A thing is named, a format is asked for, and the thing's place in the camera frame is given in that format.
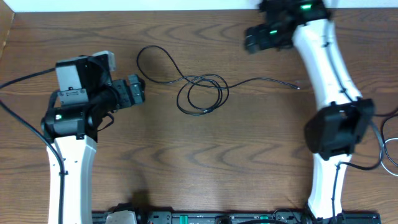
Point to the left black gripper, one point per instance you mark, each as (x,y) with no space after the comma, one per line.
(139,88)

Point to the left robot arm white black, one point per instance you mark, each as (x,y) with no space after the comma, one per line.
(86,95)

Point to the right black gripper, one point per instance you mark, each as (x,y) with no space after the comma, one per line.
(252,39)

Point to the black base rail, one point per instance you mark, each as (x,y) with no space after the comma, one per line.
(126,213)

